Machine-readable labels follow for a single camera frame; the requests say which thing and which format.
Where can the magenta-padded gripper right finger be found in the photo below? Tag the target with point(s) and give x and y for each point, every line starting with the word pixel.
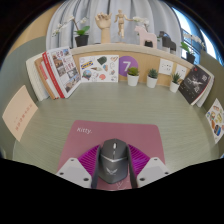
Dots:
pixel 152 171

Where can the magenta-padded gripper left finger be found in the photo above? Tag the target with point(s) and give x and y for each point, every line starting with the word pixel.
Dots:
pixel 74 171

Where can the grey computer mouse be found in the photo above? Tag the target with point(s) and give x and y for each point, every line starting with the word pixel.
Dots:
pixel 114 161

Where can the pink mouse pad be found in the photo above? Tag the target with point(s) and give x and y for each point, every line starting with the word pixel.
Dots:
pixel 116 131

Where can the beige paper card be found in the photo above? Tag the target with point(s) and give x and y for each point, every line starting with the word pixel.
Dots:
pixel 20 113

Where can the white food sticker sheet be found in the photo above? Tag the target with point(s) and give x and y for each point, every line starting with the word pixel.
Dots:
pixel 216 120

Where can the small succulent in white pot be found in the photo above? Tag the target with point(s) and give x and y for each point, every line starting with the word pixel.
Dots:
pixel 174 87
pixel 133 80
pixel 152 82

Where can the black book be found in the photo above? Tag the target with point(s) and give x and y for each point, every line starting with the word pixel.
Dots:
pixel 195 83

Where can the stack of white books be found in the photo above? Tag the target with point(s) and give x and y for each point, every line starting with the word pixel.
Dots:
pixel 208 90

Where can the leaning white and brown books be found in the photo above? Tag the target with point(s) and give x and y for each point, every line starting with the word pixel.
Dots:
pixel 35 78

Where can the red-edged photo magazine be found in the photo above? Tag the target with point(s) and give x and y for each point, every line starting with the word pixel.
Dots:
pixel 65 70

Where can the round purple number sign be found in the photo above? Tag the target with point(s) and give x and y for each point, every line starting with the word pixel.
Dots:
pixel 126 63

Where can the white orchid in black pot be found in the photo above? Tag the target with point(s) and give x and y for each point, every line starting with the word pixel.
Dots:
pixel 190 57
pixel 81 40
pixel 141 20

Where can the light wooden desk ledge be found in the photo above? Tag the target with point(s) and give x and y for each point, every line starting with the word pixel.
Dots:
pixel 110 48

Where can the dark grey horse figurine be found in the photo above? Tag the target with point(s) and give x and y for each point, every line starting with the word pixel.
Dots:
pixel 166 41

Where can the pink horse figurine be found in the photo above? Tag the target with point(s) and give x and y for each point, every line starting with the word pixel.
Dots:
pixel 145 35

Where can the wooden hand model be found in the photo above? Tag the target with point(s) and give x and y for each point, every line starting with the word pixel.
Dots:
pixel 104 25

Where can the dark-framed window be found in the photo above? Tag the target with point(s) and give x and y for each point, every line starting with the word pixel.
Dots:
pixel 191 26

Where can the wooden mannequin figure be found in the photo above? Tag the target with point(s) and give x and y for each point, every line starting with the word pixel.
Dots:
pixel 120 21

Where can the light grey curtain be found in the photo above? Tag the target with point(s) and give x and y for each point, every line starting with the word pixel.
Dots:
pixel 150 10

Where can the white wall socket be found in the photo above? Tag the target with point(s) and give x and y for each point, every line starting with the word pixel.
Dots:
pixel 165 66
pixel 181 70

